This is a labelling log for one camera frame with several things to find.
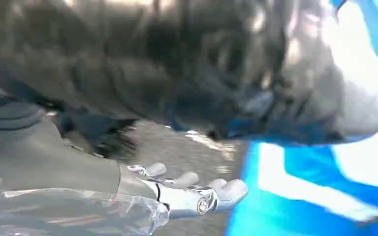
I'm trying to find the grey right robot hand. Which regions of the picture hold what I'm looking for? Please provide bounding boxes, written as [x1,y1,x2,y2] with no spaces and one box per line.
[0,118,250,236]

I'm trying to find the ribbed grey right arm sleeve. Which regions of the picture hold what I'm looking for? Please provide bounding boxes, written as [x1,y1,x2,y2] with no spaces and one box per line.
[0,73,46,133]

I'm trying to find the dark grey plastic parcel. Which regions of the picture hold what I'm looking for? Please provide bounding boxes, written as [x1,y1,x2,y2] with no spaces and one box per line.
[0,0,378,148]

